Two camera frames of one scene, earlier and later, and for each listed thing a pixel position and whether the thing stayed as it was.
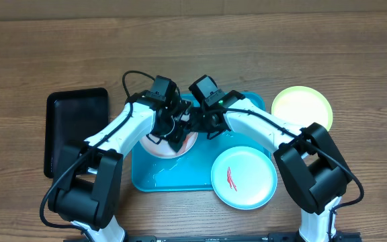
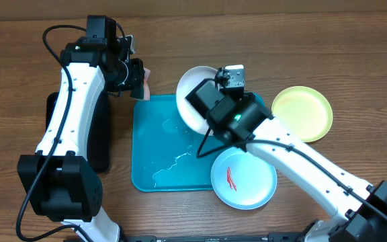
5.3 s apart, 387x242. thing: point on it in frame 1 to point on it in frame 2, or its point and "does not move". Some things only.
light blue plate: (244, 177) does not move
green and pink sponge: (188, 142) to (143, 93)
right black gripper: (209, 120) to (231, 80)
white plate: (164, 150) to (189, 81)
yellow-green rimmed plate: (302, 105) does not move
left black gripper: (179, 137) to (137, 67)
